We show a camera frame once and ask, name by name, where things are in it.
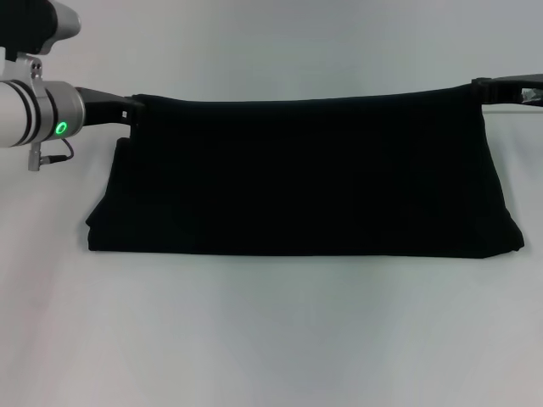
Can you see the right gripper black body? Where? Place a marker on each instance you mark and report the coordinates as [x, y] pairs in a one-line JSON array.
[[513, 87]]

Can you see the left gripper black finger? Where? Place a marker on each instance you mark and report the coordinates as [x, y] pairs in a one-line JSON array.
[[136, 114]]

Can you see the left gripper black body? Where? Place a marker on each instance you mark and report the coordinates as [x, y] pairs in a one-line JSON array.
[[102, 110]]

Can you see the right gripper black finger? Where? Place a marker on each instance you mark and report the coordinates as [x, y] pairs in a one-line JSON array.
[[480, 89]]

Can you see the black shirt with FREE print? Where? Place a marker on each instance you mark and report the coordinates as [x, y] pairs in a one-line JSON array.
[[297, 178]]

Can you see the left robot arm silver white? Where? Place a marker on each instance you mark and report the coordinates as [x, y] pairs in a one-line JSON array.
[[38, 110]]

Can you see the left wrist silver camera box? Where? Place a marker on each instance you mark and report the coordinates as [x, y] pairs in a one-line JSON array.
[[34, 25]]

